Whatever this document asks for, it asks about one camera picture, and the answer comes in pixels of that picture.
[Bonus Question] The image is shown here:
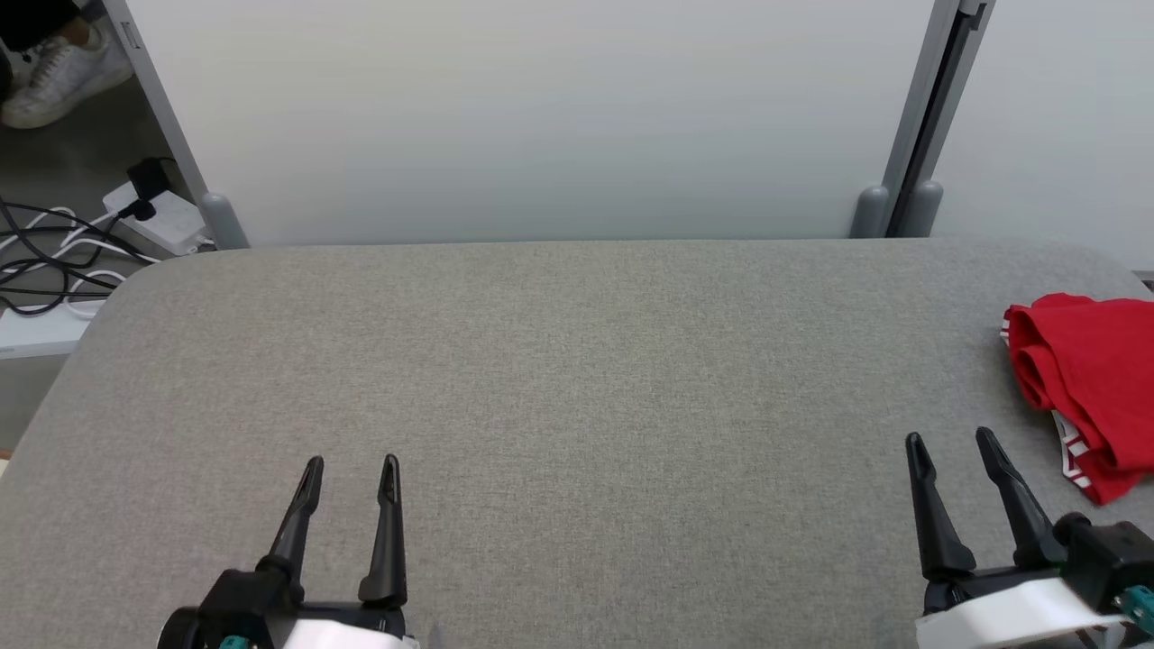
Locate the grey double partition post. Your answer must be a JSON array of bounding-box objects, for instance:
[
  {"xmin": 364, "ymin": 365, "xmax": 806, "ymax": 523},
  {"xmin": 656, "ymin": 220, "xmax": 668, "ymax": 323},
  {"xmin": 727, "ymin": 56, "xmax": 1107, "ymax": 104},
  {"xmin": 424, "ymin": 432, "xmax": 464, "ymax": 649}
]
[{"xmin": 850, "ymin": 0, "xmax": 998, "ymax": 240}]

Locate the grey partition foot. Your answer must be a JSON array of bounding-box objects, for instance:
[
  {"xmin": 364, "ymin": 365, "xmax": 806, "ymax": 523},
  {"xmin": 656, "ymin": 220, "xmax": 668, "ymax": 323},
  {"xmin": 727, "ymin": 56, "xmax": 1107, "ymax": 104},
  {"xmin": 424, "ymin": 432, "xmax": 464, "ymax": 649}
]
[
  {"xmin": 904, "ymin": 180, "xmax": 946, "ymax": 239},
  {"xmin": 198, "ymin": 191, "xmax": 252, "ymax": 251},
  {"xmin": 850, "ymin": 185, "xmax": 893, "ymax": 240}
]

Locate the white sneaker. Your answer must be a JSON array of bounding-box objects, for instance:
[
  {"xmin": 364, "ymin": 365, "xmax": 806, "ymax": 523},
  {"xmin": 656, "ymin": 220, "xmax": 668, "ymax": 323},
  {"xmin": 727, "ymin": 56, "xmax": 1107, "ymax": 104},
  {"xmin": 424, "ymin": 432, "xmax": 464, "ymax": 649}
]
[{"xmin": 0, "ymin": 27, "xmax": 136, "ymax": 130}]

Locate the black floor cable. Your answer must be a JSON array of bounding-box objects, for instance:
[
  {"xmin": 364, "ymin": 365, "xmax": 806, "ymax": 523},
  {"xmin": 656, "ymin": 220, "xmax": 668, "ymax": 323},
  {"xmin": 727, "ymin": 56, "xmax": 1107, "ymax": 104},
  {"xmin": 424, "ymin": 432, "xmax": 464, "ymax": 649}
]
[{"xmin": 0, "ymin": 194, "xmax": 138, "ymax": 313}]

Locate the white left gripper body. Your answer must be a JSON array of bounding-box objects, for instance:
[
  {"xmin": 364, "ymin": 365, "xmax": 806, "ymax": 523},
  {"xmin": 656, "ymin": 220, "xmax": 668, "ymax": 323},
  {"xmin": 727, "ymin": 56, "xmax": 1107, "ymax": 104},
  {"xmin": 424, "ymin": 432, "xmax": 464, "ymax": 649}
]
[{"xmin": 275, "ymin": 602, "xmax": 421, "ymax": 649}]

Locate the black trouser leg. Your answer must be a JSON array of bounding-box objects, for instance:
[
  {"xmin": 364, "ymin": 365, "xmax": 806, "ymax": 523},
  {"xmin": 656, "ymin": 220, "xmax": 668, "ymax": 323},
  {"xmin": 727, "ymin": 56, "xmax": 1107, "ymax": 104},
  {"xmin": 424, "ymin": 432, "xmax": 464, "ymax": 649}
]
[{"xmin": 0, "ymin": 0, "xmax": 87, "ymax": 50}]

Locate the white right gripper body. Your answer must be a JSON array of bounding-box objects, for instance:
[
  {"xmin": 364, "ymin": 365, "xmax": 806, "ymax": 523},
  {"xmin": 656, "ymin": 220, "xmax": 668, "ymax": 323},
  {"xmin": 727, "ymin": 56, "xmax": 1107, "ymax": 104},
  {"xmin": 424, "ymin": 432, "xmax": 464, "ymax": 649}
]
[{"xmin": 915, "ymin": 566, "xmax": 1106, "ymax": 649}]

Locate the black right cable teal connector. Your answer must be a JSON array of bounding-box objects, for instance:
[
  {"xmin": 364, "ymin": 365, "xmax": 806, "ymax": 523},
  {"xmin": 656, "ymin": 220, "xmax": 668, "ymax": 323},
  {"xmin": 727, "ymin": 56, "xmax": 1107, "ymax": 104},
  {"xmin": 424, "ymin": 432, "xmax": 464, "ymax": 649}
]
[{"xmin": 1113, "ymin": 584, "xmax": 1154, "ymax": 637}]

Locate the white power strip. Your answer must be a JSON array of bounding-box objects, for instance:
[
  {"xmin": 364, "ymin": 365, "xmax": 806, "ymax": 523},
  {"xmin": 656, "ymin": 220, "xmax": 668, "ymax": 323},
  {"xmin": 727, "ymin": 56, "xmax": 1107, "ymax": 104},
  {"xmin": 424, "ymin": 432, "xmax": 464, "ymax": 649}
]
[{"xmin": 102, "ymin": 180, "xmax": 210, "ymax": 258}]

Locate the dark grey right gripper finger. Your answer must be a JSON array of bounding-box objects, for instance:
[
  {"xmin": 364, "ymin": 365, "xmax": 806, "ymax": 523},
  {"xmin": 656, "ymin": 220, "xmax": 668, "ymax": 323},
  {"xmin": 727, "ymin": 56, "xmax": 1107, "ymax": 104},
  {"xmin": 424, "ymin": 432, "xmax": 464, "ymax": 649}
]
[
  {"xmin": 975, "ymin": 427, "xmax": 1070, "ymax": 570},
  {"xmin": 904, "ymin": 433, "xmax": 978, "ymax": 580}
]

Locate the flat white box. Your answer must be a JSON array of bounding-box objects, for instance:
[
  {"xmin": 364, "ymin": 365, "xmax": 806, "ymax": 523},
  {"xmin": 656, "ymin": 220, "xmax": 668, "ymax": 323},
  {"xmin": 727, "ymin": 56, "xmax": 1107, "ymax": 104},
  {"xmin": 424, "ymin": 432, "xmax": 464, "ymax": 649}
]
[{"xmin": 0, "ymin": 302, "xmax": 105, "ymax": 360}]

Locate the red white basketball jersey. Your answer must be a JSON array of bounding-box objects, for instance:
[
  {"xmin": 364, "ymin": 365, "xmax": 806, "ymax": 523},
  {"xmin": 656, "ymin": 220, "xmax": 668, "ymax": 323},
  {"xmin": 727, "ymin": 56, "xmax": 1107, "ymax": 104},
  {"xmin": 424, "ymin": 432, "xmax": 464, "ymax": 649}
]
[{"xmin": 1037, "ymin": 293, "xmax": 1154, "ymax": 506}]

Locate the thin grey partition post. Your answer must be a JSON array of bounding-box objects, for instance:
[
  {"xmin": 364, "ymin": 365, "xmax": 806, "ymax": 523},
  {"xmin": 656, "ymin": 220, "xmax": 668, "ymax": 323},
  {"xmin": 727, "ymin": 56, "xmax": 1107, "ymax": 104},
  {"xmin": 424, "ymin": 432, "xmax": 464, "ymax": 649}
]
[{"xmin": 99, "ymin": 0, "xmax": 251, "ymax": 251}]

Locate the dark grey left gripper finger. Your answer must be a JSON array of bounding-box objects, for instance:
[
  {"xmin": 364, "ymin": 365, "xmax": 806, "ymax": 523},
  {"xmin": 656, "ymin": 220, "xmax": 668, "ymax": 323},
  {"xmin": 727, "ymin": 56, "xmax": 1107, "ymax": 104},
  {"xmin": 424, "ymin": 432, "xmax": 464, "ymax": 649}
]
[
  {"xmin": 257, "ymin": 455, "xmax": 325, "ymax": 582},
  {"xmin": 358, "ymin": 453, "xmax": 409, "ymax": 607}
]

